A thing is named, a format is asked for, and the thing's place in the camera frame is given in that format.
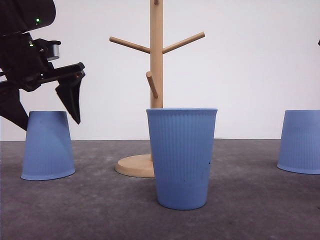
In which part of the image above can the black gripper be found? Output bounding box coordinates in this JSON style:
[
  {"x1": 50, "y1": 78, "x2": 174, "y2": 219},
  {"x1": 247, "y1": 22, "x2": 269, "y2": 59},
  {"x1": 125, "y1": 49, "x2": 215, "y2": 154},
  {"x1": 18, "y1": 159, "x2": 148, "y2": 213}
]
[{"x1": 0, "y1": 32, "x2": 85, "y2": 131}]

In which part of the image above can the blue ribbed cup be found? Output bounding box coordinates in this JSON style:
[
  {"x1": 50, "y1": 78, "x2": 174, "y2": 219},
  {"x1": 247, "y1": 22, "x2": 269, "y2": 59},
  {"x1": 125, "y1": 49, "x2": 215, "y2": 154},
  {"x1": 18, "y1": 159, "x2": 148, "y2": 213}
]
[
  {"x1": 146, "y1": 108, "x2": 218, "y2": 211},
  {"x1": 21, "y1": 111, "x2": 75, "y2": 181},
  {"x1": 277, "y1": 109, "x2": 320, "y2": 174}
]

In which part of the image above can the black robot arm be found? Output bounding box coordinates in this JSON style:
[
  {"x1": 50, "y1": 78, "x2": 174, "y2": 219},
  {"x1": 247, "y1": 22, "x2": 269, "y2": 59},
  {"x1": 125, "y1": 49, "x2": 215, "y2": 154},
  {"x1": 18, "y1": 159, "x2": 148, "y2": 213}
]
[{"x1": 0, "y1": 0, "x2": 85, "y2": 131}]

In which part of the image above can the wooden mug tree stand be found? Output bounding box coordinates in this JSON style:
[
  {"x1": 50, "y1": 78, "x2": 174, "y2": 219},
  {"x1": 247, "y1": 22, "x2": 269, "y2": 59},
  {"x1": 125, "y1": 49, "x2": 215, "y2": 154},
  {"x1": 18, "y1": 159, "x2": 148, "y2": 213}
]
[{"x1": 109, "y1": 0, "x2": 205, "y2": 178}]

